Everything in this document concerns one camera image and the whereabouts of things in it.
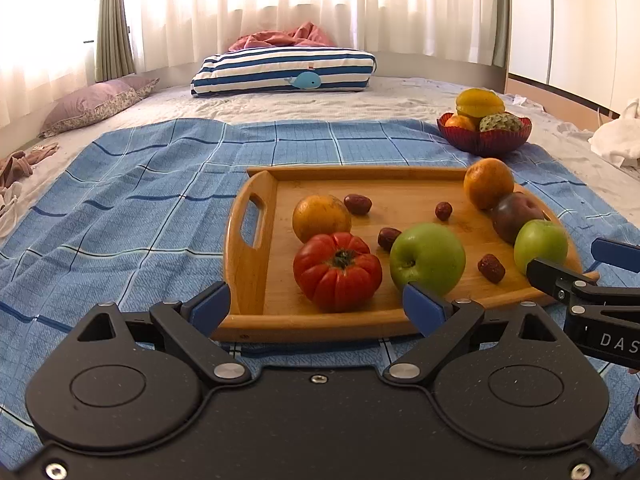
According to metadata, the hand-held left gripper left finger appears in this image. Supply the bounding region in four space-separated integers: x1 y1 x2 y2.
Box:
75 281 252 388

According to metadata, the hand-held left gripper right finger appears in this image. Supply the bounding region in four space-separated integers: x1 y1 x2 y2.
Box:
382 282 566 388

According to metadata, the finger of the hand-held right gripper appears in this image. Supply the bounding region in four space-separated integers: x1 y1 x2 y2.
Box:
591 239 640 273
526 257 640 313

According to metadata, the small green apple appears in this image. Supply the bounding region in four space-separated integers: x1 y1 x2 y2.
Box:
513 219 569 277

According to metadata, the large green apple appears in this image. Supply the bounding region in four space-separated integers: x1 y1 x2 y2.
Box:
389 223 467 297

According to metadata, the dark purple plum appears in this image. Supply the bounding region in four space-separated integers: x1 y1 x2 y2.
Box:
491 192 548 246

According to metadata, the red ribbed tomato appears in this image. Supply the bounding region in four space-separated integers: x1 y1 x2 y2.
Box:
293 232 383 312

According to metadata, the large bright orange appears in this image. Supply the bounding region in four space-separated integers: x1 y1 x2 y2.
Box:
463 158 516 211

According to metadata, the wooden tray with handles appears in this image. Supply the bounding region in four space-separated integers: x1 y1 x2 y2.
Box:
210 165 601 343

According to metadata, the small dull orange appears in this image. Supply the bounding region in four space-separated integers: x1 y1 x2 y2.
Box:
292 195 352 244

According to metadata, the white bundled cloth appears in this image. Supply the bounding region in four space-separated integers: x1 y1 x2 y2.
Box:
589 97 640 168

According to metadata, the blue plaid blanket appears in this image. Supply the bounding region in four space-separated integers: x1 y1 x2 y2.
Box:
0 117 640 441

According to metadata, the red glass bowl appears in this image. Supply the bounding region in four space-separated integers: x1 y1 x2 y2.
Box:
436 112 533 157

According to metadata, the green custard apple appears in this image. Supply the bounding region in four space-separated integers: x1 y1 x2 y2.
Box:
478 112 524 133

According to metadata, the small white cloth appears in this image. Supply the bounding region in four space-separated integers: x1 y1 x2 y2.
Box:
510 92 545 110

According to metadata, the yellow starfruit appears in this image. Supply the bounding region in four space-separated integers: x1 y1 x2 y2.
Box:
455 88 506 120

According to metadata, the light grey bed sheet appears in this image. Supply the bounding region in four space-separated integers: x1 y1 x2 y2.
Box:
0 75 640 241

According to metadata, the pale thin cloth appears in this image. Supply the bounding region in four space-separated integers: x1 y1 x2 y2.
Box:
0 180 25 238

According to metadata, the purple floral pillow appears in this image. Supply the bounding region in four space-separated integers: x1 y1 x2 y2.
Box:
39 76 161 139

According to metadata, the white wardrobe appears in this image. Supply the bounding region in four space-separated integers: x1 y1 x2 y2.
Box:
507 0 640 111

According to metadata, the brown crumpled cloth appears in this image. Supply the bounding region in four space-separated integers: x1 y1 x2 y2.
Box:
0 142 60 188

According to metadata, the blue striped whale pillow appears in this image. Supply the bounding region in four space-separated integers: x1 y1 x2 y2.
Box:
191 47 377 96

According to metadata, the olive drape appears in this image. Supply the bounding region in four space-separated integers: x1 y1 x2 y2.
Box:
491 0 512 68
94 0 136 83

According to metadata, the pink crumpled blanket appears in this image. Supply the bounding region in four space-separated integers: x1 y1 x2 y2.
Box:
228 21 337 52

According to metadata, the white sheer curtain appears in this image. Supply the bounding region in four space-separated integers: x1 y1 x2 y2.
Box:
0 0 501 121

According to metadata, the wooden bed frame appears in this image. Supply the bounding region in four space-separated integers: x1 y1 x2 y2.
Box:
505 72 613 123

